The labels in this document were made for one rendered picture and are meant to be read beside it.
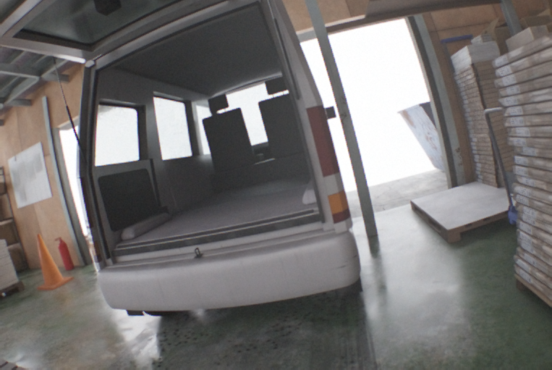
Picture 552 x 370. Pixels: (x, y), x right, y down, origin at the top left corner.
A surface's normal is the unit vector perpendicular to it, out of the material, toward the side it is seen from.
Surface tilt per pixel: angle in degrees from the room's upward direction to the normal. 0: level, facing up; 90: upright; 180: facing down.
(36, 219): 90
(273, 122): 93
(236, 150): 93
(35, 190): 90
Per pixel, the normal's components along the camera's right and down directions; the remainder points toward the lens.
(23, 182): -0.17, 0.08
